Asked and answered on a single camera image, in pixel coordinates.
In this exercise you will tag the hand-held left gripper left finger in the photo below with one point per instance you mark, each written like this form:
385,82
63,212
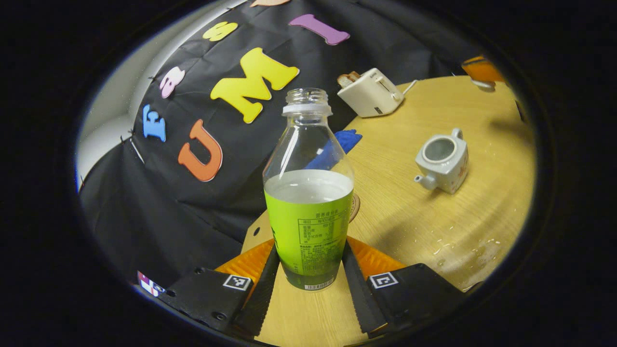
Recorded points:
265,294

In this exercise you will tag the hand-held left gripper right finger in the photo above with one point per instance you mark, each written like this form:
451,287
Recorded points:
359,299

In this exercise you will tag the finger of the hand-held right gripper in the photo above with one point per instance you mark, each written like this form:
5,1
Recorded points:
482,70

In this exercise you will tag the white teacup lid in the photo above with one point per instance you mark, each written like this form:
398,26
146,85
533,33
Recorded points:
483,85

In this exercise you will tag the green label water bottle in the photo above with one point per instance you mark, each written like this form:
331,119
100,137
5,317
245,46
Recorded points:
308,226

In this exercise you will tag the round cork coaster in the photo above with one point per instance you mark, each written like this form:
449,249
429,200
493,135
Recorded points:
355,207

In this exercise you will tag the white ceramic teacup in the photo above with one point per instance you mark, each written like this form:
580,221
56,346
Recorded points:
450,173

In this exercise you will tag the computer monitor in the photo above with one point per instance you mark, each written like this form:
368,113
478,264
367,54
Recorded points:
150,285

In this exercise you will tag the white toaster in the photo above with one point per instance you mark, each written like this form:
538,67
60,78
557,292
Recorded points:
368,96

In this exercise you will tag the toasted bread slice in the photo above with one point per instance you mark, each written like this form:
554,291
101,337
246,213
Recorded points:
344,81
355,76

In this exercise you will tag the blue towel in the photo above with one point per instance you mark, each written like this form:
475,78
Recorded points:
351,139

